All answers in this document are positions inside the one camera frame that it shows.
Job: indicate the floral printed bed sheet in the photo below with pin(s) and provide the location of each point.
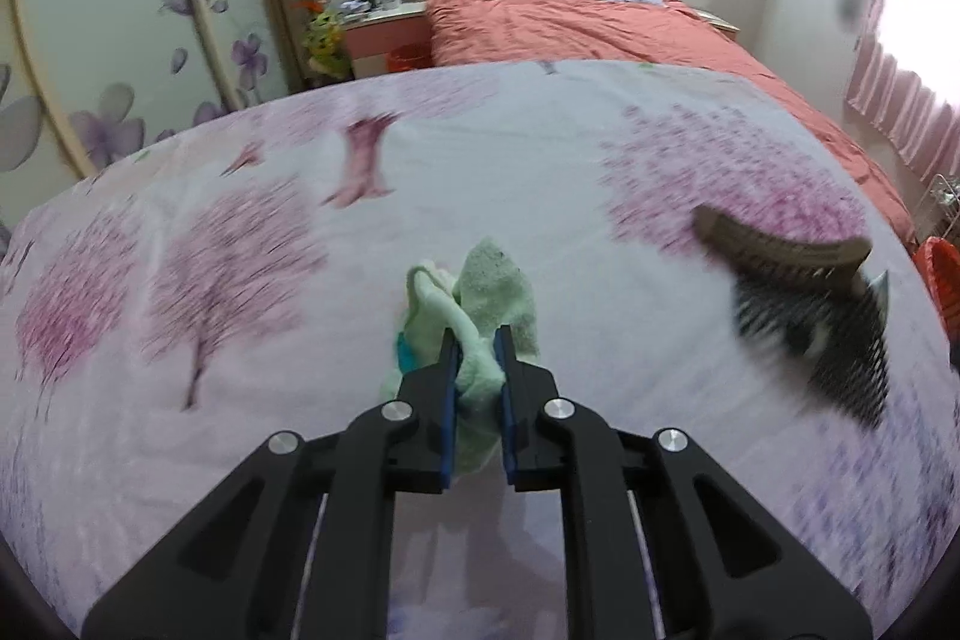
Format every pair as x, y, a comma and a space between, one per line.
300, 325

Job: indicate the yellow green plush toy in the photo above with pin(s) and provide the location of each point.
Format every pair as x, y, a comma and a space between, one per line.
326, 44

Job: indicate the brown wooden hairbrush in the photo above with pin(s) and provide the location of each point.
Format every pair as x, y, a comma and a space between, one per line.
780, 250

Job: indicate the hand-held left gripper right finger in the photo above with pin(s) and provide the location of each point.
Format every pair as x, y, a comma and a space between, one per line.
506, 422

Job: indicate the cream nightstand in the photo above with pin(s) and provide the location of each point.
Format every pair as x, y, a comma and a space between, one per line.
716, 20

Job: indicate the pink white nightstand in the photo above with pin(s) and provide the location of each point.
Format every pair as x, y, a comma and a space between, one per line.
382, 36

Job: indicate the dark patterned cloth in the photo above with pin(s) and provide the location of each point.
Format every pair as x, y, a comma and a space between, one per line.
825, 355

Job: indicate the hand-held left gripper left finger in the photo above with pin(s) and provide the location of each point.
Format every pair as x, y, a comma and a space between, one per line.
448, 422

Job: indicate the orange bin with bag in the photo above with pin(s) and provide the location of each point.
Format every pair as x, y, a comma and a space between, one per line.
943, 280

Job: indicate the pink curtain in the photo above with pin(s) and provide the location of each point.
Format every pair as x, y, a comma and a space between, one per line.
900, 85

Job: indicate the light green cloth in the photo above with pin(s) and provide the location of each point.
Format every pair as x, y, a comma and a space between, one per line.
495, 295

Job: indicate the small orange bin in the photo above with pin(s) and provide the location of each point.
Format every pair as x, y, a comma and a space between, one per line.
409, 59

